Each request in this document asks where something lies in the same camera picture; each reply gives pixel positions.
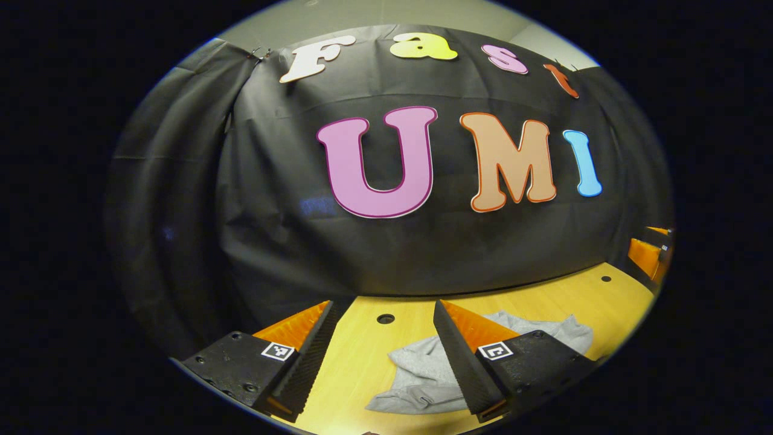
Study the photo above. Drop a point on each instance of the black backdrop cloth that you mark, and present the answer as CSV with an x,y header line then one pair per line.
x,y
272,181

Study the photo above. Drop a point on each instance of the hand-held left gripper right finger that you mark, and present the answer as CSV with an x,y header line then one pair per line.
x,y
462,368

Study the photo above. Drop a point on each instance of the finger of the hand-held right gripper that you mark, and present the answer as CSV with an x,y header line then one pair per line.
x,y
645,257
659,231

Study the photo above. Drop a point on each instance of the black metal clip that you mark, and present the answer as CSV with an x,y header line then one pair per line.
x,y
564,64
261,54

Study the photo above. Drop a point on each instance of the grey zip sweatshirt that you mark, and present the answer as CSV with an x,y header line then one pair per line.
x,y
423,368

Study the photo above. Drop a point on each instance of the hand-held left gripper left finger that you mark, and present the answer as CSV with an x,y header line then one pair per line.
x,y
302,368

